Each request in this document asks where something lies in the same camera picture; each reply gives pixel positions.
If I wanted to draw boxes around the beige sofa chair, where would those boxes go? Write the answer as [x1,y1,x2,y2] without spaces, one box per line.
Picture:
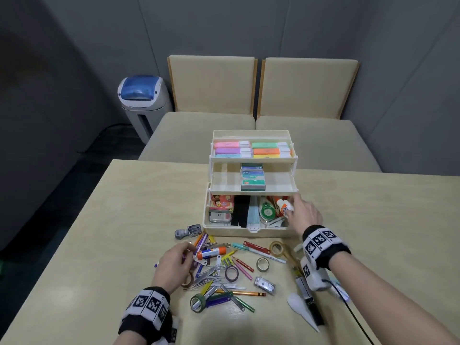
[255,57,382,173]
[138,55,257,162]

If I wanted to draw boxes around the black camera cable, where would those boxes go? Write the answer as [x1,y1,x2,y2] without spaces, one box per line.
[322,279,377,345]

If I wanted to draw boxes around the pink cartoon card pack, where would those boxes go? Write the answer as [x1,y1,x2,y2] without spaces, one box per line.
[209,195,235,212]

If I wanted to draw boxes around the white purple marker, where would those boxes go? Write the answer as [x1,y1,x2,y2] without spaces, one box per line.
[329,280,350,303]

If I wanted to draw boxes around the person's left hand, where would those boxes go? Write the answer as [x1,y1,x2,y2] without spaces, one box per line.
[151,242,197,295]

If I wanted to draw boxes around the grey date stamp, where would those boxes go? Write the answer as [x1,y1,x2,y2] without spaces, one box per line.
[174,224,203,241]

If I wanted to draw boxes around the purple pen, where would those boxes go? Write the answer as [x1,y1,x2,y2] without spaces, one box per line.
[194,233,209,256]

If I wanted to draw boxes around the white plastic paddle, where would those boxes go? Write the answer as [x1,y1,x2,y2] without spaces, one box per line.
[287,292,320,333]

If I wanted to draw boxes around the white green correction tape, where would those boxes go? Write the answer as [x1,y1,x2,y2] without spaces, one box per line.
[259,197,277,225]

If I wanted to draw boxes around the white pen teal cap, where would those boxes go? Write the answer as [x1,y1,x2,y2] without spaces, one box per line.
[231,243,288,265]

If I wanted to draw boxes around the tan handled scissors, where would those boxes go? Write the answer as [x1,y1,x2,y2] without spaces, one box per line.
[282,244,301,270]

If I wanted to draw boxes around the person's right forearm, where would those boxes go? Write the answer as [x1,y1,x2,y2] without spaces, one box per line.
[328,251,460,345]

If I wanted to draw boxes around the green pen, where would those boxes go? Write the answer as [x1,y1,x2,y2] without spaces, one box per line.
[233,296,255,313]

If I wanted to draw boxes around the person's right hand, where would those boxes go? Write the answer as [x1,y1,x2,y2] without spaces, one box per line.
[287,194,323,237]

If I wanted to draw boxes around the black white marker wristband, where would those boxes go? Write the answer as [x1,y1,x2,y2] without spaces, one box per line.
[301,225,352,271]
[118,286,172,344]

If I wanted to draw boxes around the grey green tape roll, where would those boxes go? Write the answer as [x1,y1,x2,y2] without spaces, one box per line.
[189,293,207,314]

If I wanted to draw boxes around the green highlighter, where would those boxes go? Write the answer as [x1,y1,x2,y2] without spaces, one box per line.
[251,141,289,150]

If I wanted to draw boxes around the pink coloured pencil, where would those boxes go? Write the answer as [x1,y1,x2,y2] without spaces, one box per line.
[231,259,253,281]

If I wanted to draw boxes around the white glue bottle orange cap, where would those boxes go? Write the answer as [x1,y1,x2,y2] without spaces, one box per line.
[276,199,295,217]

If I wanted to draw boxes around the cream tiered organizer box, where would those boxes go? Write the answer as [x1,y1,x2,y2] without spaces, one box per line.
[202,129,300,238]

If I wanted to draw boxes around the orange capped glue stick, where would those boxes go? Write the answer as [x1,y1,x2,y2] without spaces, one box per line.
[195,247,228,261]

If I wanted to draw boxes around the grey blue-lid paper shredder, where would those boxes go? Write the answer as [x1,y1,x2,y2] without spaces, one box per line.
[117,75,173,145]

